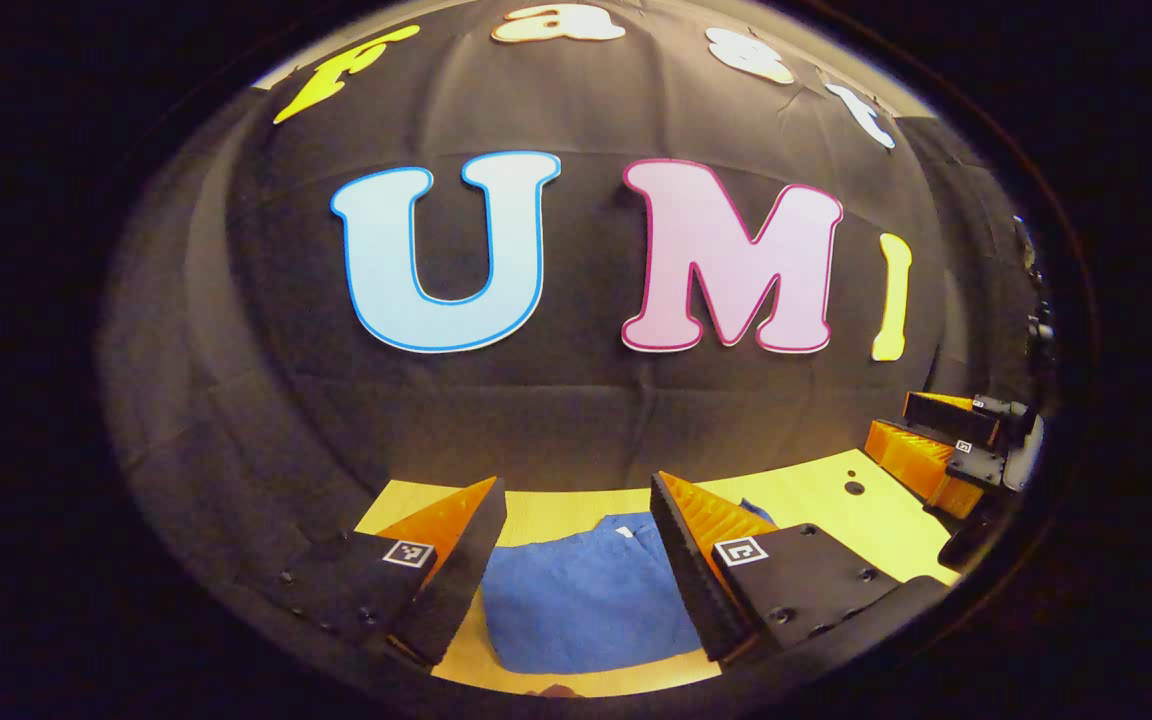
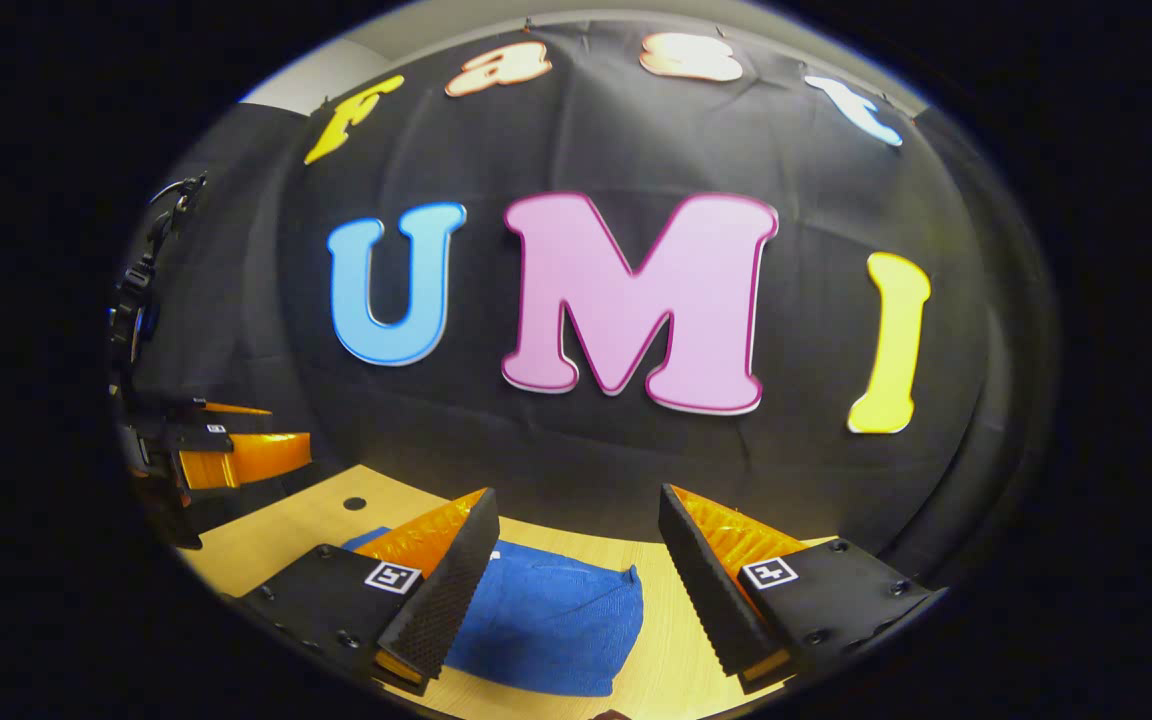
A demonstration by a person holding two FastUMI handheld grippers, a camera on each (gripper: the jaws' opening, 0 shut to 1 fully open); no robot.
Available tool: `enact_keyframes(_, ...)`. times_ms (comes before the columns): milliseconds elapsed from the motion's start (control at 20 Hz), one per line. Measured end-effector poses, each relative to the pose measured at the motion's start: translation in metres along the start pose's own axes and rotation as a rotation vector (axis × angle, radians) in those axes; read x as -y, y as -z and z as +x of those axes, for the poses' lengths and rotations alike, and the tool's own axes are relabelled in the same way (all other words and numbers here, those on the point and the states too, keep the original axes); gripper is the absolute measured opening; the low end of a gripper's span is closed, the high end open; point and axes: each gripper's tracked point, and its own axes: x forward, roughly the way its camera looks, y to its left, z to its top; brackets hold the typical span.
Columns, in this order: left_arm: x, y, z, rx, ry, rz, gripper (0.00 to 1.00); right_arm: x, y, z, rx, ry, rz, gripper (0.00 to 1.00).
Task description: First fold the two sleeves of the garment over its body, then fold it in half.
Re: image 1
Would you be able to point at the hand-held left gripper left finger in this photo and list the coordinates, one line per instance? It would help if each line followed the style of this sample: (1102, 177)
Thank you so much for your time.
(466, 580)

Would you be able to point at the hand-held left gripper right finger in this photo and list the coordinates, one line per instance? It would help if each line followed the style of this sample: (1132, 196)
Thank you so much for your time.
(684, 580)

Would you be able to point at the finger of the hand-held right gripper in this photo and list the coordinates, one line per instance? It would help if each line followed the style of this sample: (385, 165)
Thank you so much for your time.
(921, 465)
(956, 415)

